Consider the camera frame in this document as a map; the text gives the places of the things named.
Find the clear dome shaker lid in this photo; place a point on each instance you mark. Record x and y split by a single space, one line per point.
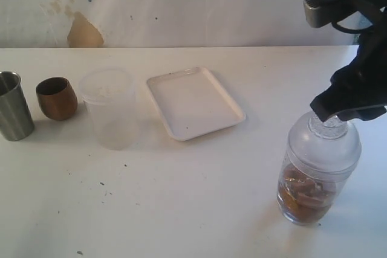
327 151

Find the white rectangular tray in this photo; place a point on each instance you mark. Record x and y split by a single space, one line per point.
192 103

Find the translucent plastic container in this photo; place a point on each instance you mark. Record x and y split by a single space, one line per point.
109 97

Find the clear plastic shaker cup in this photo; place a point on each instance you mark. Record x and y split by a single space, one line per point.
308 197

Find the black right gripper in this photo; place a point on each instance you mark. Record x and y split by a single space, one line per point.
363 81

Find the brown wooden cubes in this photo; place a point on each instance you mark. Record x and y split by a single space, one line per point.
305 194

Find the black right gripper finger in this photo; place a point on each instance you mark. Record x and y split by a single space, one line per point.
347 113

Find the stainless steel cup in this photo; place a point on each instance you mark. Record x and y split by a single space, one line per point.
16 120

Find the brown wooden cup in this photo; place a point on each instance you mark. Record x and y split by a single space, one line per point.
56 98

